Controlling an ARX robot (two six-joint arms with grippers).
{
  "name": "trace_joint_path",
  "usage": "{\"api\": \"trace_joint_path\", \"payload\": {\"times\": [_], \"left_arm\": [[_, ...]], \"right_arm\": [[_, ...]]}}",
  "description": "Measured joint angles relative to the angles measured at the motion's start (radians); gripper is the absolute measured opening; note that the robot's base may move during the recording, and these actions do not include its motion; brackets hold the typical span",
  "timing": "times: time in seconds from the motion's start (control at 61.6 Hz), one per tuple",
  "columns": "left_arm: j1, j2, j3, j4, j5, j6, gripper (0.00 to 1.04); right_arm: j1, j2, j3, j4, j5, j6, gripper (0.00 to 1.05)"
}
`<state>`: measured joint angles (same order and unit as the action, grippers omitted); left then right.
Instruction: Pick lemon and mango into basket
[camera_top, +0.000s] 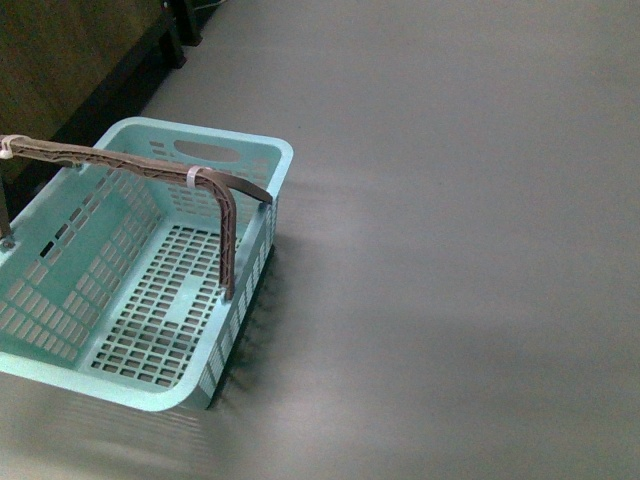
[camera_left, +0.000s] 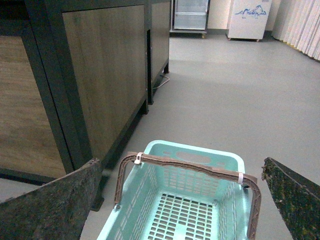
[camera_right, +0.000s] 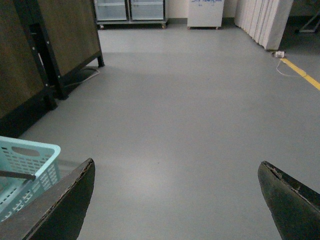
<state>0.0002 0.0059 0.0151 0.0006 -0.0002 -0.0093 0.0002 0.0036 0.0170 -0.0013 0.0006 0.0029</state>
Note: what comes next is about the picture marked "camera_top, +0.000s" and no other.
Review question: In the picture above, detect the dark wooden shelf unit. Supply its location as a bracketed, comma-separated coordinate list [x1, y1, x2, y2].
[0, 0, 216, 211]

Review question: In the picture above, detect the brown basket handle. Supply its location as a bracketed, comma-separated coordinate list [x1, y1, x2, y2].
[0, 164, 274, 249]
[1, 134, 236, 300]

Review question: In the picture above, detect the white cable tie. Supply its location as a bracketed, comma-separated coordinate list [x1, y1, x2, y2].
[186, 165, 203, 189]

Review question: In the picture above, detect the light blue plastic basket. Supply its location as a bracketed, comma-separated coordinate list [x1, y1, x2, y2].
[1, 117, 293, 411]

